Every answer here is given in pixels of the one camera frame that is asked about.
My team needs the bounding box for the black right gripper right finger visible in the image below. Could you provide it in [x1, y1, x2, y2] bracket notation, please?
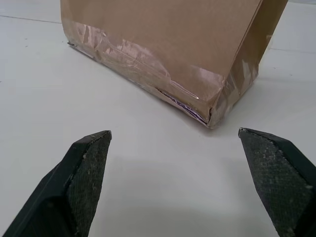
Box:
[237, 127, 316, 237]

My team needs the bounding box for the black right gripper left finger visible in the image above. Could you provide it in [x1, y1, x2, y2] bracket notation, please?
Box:
[0, 130, 113, 237]

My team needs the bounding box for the taped brown cardboard box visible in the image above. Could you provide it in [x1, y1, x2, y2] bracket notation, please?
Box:
[60, 0, 289, 129]

